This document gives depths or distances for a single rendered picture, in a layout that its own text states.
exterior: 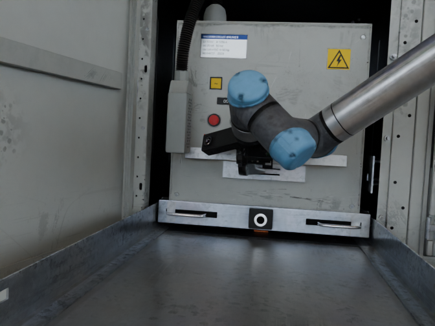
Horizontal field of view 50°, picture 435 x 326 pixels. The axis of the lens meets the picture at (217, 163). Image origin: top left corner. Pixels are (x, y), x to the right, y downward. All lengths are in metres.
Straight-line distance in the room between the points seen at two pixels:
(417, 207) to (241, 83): 0.57
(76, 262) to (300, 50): 0.75
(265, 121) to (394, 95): 0.23
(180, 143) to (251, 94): 0.33
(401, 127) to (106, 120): 0.70
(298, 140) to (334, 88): 0.43
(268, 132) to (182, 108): 0.34
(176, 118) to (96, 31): 0.26
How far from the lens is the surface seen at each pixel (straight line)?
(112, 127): 1.16
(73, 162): 1.04
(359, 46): 1.23
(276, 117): 0.83
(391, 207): 1.19
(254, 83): 0.84
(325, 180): 1.20
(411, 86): 0.88
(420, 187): 1.20
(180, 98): 1.11
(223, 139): 1.02
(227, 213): 1.20
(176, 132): 1.11
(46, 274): 0.71
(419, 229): 1.22
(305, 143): 0.81
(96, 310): 0.70
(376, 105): 0.89
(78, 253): 0.80
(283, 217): 1.20
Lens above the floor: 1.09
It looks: 3 degrees down
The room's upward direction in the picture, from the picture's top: 3 degrees clockwise
